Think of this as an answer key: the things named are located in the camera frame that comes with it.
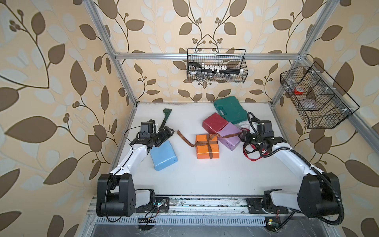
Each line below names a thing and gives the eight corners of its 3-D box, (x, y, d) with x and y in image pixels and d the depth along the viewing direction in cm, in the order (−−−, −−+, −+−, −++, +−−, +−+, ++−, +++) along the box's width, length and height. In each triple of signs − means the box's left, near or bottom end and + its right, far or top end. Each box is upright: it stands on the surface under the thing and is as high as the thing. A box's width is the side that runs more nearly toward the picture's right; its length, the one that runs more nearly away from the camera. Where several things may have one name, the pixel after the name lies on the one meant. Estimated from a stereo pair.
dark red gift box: (214, 138, 101) (215, 132, 96) (201, 127, 107) (202, 121, 102) (226, 127, 107) (228, 121, 102) (214, 117, 113) (215, 111, 108)
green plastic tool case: (230, 126, 107) (231, 123, 104) (213, 104, 122) (213, 100, 119) (250, 118, 112) (252, 114, 109) (231, 97, 127) (232, 93, 123)
